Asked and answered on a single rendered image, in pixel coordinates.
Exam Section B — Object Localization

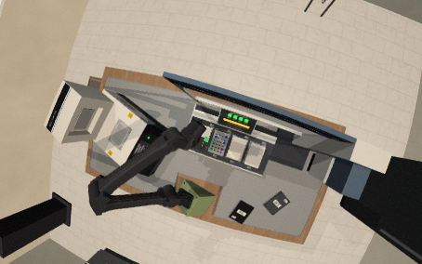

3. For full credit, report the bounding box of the white tube rack with round holes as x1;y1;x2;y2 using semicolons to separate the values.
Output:
208;129;230;156

